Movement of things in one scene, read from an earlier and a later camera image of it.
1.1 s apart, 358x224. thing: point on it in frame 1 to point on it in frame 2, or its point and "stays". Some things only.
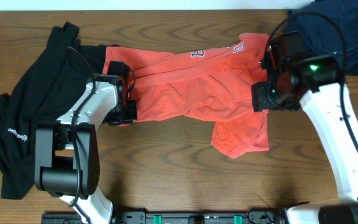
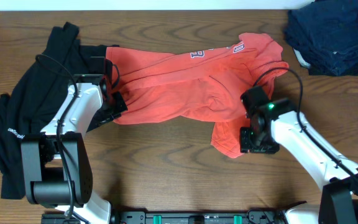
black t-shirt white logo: x=41 y=94 stays
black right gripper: x=261 y=102 to x=245 y=144
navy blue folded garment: x=343 y=28 stays
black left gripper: x=132 y=104 to x=120 y=107
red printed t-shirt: x=211 y=85 stays
